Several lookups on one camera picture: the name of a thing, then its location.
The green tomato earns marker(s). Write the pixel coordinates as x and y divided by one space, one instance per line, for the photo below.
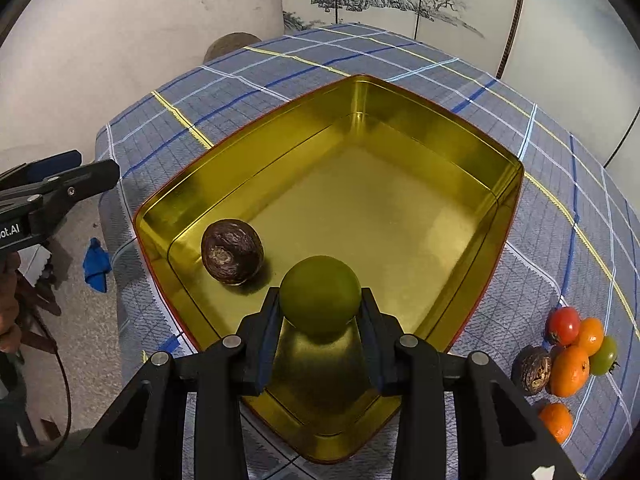
320 295
604 355

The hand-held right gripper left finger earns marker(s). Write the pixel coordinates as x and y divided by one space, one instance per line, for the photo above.
267 340

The round brown stool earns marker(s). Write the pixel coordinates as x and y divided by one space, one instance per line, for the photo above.
227 45

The dark brown passion fruit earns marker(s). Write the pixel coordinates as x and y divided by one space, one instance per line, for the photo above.
531 370
232 257

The person's left hand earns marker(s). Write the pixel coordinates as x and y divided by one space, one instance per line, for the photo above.
7 305

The orange mandarin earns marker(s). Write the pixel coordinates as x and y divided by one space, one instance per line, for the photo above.
590 336
556 422
570 371

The gold metal tin tray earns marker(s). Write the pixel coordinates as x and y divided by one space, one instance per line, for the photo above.
375 200

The blue cloth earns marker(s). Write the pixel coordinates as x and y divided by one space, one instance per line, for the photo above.
95 265

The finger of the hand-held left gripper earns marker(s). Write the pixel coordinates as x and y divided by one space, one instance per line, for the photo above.
95 175
55 162

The blue plaid tablecloth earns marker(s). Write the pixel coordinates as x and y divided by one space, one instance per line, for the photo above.
300 65

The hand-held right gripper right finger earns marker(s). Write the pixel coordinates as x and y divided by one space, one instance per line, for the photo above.
372 345

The red tomato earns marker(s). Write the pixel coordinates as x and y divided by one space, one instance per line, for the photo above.
562 325

